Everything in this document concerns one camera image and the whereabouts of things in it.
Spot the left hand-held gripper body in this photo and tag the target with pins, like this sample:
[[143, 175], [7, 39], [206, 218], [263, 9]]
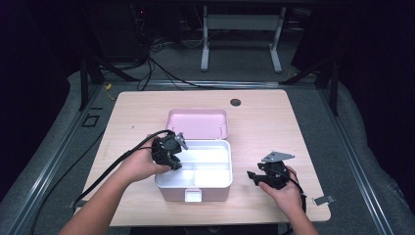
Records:
[[168, 147]]

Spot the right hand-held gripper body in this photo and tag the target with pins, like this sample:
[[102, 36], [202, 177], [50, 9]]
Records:
[[275, 174]]

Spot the pink storage box with lid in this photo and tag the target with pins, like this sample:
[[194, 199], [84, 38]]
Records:
[[199, 124]]

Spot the person's left hand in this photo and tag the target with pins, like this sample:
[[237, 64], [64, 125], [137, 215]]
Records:
[[140, 163]]

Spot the person's right hand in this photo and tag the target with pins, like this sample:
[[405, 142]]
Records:
[[288, 197]]

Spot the metal table clip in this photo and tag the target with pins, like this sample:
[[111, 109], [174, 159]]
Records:
[[70, 205], [323, 199]]

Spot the black round table grommet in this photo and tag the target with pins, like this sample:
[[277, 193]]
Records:
[[235, 102]]

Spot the yellow plug on floor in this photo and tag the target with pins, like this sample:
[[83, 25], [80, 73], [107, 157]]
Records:
[[108, 87]]

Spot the black metal stand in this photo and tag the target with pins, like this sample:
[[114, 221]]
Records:
[[332, 88], [84, 81]]

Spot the dark equipment cabinet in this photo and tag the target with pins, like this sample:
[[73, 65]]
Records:
[[120, 32]]

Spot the aluminium floor rail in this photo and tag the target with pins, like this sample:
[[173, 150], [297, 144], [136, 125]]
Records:
[[45, 166], [355, 160], [215, 84]]

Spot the white metal desk frame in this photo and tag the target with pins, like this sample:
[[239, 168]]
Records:
[[241, 23]]

